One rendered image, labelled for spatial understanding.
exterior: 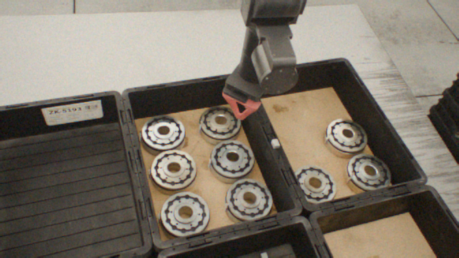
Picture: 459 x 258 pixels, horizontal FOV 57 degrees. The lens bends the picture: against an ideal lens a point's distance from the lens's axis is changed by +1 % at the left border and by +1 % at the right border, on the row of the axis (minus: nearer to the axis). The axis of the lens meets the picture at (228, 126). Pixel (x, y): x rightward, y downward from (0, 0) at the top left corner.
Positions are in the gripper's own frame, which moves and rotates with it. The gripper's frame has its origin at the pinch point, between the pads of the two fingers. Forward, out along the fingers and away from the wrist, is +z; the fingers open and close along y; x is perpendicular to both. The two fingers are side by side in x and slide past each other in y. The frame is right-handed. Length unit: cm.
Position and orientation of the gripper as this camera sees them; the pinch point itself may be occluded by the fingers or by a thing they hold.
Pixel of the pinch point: (246, 104)
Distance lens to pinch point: 80.5
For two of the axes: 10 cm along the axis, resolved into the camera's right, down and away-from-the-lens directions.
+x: -8.8, -4.4, 2.0
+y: 4.7, -6.8, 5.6
